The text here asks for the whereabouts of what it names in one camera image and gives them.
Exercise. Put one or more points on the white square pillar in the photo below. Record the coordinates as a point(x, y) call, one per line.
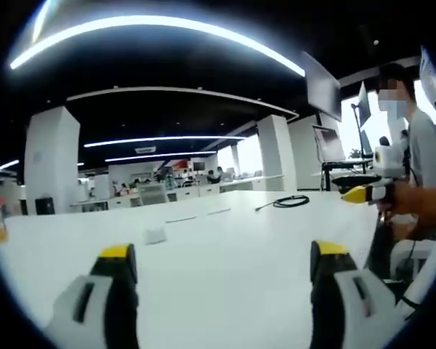
point(52, 160)
point(276, 152)

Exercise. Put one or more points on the white desk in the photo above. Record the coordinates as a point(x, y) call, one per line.
point(221, 254)

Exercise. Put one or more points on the screen on standing desk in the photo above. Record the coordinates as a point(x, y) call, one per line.
point(328, 143)

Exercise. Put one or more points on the large dark monitor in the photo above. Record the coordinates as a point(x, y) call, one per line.
point(323, 87)

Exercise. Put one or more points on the person's body in grey shirt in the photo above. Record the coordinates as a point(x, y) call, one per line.
point(427, 149)

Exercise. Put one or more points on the white mesh office chair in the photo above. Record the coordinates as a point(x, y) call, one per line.
point(153, 194)

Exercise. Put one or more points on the small tilted monitor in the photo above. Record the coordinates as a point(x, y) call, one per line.
point(364, 103)

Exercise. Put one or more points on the white charger adapter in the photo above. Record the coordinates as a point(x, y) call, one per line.
point(155, 235)

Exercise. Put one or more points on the long curved ceiling light strip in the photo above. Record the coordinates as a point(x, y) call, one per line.
point(167, 21)

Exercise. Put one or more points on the black bin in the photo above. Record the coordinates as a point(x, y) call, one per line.
point(44, 205)

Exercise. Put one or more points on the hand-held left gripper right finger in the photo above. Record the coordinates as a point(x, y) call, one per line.
point(343, 305)

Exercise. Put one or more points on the person's right hand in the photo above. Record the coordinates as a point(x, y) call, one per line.
point(394, 198)

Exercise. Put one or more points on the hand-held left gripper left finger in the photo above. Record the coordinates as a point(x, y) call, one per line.
point(94, 305)

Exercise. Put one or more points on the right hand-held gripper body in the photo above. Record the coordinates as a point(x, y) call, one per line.
point(385, 161)

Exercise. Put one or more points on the orange drink bottle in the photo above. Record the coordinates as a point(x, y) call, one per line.
point(0, 225)

